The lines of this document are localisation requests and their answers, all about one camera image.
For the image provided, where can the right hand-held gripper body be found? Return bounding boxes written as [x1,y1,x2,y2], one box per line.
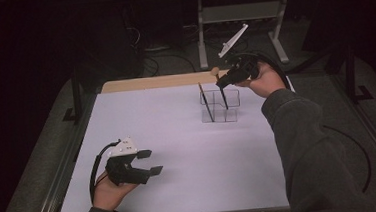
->
[215,22,262,85]

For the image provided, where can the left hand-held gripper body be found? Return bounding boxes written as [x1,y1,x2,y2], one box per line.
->
[103,135,152,188]

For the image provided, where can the clear acrylic divided organizer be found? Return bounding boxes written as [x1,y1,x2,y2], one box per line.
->
[198,87,242,125]

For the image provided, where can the fluffy black gold makeup brush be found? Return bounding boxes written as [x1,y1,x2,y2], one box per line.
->
[210,66,229,111]

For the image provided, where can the thin black gold makeup brush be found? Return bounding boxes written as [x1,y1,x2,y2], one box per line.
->
[197,81,215,123]

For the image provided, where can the person's right hand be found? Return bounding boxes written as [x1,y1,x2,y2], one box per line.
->
[242,60,289,100]

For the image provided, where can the person's left hand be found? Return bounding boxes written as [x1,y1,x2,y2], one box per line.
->
[89,169,141,212]

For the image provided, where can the grey metal stand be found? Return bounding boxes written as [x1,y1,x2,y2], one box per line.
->
[195,0,296,70]

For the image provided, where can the black metal stand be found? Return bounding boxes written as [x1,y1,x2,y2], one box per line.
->
[341,42,374,104]
[58,69,88,124]

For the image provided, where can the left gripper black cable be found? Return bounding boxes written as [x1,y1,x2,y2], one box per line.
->
[85,140,125,204]

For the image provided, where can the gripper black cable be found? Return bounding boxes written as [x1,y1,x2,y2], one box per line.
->
[85,140,125,204]
[238,44,375,202]

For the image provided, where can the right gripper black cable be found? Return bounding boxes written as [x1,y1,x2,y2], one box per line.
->
[238,44,375,202]

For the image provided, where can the metal floor rail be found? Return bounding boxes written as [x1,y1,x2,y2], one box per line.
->
[24,91,107,212]
[327,72,376,190]

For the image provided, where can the floor cables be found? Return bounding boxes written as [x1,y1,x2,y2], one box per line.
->
[126,21,198,78]

